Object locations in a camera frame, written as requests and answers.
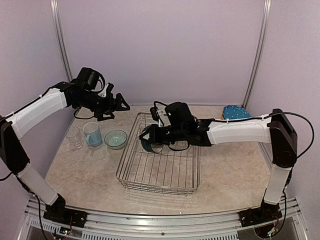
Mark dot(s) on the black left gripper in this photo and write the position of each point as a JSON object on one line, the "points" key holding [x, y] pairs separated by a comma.
{"points": [[110, 107]]}

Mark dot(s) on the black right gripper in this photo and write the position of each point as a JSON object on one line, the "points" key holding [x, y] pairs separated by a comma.
{"points": [[153, 131]]}

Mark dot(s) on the dark teal bowl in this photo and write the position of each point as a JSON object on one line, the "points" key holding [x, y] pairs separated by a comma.
{"points": [[151, 148]]}

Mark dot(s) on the grey green bowl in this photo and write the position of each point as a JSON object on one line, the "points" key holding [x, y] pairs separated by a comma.
{"points": [[116, 139]]}

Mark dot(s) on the light blue faceted mug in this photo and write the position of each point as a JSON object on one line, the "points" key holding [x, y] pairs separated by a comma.
{"points": [[92, 133]]}

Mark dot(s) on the clear drinking glass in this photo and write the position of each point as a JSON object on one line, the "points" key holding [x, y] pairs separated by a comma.
{"points": [[73, 136]]}

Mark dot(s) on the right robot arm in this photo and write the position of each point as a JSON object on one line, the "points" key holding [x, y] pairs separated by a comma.
{"points": [[248, 161]]}

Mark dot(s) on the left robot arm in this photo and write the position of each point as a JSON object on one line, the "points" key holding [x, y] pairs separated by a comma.
{"points": [[88, 90]]}

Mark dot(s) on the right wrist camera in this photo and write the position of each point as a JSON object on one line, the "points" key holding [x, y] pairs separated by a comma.
{"points": [[157, 114]]}

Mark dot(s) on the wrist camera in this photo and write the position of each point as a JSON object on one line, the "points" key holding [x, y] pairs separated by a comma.
{"points": [[157, 114], [106, 90]]}

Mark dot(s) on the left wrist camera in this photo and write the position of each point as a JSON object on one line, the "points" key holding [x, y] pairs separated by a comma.
{"points": [[106, 90]]}

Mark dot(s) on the metal wire dish rack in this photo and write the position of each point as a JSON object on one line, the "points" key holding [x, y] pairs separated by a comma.
{"points": [[163, 171]]}

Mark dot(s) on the aluminium front rail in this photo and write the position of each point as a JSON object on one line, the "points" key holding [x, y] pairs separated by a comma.
{"points": [[103, 225]]}

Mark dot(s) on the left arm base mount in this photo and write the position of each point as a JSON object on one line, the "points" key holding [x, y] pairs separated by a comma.
{"points": [[66, 216]]}

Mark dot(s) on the left aluminium wall post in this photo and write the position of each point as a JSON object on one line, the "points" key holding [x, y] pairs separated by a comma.
{"points": [[54, 4]]}

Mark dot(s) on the aluminium wall post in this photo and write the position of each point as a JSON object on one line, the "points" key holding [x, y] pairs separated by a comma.
{"points": [[54, 4], [258, 53]]}

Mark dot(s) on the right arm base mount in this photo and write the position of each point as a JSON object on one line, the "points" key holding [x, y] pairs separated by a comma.
{"points": [[262, 214]]}

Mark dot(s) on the right aluminium wall post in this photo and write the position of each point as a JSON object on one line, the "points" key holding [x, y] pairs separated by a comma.
{"points": [[258, 53]]}

